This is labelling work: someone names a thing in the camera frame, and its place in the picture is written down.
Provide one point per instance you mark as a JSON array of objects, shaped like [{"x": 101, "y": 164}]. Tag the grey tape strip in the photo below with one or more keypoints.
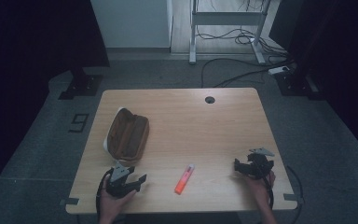
[
  {"x": 69, "y": 201},
  {"x": 290, "y": 197}
]

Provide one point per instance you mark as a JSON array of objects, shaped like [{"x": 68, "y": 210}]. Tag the black floor tape number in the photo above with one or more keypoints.
[{"x": 79, "y": 123}]

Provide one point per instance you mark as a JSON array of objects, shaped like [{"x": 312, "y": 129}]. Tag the brown pencil case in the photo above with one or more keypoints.
[{"x": 128, "y": 135}]

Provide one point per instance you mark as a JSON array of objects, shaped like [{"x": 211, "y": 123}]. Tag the white power strip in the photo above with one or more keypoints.
[{"x": 278, "y": 70}]

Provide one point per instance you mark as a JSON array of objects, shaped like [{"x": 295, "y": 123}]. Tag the person's right hand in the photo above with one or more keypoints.
[{"x": 260, "y": 186}]

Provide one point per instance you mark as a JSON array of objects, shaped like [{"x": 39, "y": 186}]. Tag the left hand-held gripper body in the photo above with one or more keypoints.
[{"x": 119, "y": 178}]

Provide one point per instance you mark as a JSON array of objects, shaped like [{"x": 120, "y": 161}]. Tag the orange highlighter pen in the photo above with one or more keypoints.
[{"x": 184, "y": 179}]

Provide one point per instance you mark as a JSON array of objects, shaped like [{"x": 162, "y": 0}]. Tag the white desk frame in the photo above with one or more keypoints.
[{"x": 227, "y": 18}]

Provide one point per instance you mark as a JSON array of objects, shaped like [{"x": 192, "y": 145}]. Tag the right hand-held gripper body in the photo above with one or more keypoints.
[{"x": 258, "y": 165}]

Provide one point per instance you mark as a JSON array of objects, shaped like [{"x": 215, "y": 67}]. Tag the dark curtain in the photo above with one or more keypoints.
[
  {"x": 28, "y": 46},
  {"x": 338, "y": 56}
]

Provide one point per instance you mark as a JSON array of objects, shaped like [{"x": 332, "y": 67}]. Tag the white wall panel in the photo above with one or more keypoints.
[{"x": 132, "y": 21}]

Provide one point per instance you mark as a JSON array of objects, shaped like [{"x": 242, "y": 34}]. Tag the person's left hand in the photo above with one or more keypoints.
[{"x": 113, "y": 202}]

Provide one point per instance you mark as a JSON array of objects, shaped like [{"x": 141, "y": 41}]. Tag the black stand base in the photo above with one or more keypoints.
[
  {"x": 293, "y": 84},
  {"x": 82, "y": 85}
]

